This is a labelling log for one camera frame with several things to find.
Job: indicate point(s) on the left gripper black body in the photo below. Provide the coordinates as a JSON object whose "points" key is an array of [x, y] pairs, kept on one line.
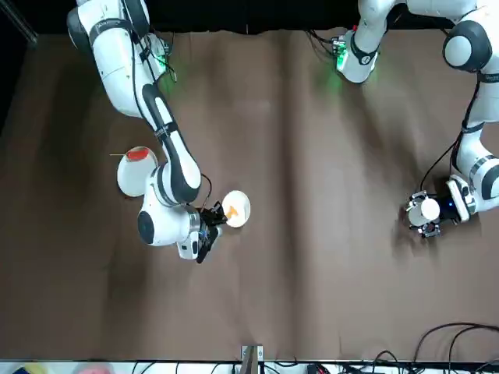
{"points": [[448, 212]]}

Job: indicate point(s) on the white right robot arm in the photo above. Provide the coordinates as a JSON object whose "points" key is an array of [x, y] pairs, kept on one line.
{"points": [[117, 70]]}

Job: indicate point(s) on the red sausage on skewer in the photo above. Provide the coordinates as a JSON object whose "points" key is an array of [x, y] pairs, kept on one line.
{"points": [[137, 155]]}

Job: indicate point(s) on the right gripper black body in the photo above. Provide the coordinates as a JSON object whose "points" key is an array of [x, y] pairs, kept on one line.
{"points": [[206, 228]]}

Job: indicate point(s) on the aluminium frame post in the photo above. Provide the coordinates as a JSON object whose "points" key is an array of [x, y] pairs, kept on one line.
{"points": [[251, 360]]}

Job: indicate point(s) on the white round plate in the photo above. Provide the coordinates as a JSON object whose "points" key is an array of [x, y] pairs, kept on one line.
{"points": [[132, 179]]}

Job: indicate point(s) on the aluminium corner rail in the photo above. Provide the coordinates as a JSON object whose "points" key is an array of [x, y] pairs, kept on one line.
{"points": [[19, 19]]}

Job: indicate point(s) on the yellow plate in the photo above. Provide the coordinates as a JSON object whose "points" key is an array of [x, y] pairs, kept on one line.
{"points": [[31, 369]]}

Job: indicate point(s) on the small white bowl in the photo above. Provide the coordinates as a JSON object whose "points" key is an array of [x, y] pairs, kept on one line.
{"points": [[241, 210]]}

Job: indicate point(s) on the white capped clear oil bottle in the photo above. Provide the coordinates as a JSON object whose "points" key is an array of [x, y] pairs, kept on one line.
{"points": [[425, 212]]}

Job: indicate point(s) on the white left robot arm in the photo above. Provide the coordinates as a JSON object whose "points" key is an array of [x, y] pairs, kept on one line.
{"points": [[475, 163]]}

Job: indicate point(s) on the pink plate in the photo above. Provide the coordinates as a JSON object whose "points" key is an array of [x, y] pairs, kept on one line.
{"points": [[93, 369]]}

